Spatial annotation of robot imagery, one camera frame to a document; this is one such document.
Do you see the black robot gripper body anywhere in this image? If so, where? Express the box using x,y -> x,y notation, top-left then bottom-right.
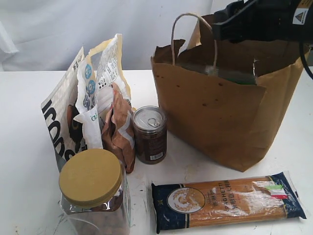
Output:
242,0 -> 294,42

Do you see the green snack packet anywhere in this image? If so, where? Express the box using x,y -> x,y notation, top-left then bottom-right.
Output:
176,63 -> 256,85

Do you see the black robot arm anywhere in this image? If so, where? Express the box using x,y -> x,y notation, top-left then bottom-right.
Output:
211,0 -> 313,44

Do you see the brown paper shopping bag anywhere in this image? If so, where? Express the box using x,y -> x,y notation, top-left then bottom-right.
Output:
151,15 -> 303,172

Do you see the brown snack pouch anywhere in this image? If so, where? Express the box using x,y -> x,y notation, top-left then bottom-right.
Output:
101,83 -> 135,173

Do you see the white black lettered snack bag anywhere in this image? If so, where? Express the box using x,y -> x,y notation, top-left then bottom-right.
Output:
41,48 -> 87,171

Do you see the brown can with pull tab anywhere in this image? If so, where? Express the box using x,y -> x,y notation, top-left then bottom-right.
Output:
133,106 -> 167,165

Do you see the white blue printed pouch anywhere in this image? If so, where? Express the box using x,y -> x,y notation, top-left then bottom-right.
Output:
74,34 -> 131,149

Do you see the spaghetti package blue and orange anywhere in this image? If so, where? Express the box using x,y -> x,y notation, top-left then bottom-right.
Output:
151,172 -> 307,233

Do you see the clear jar with gold lid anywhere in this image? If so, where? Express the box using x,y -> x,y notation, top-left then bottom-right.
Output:
59,149 -> 131,235

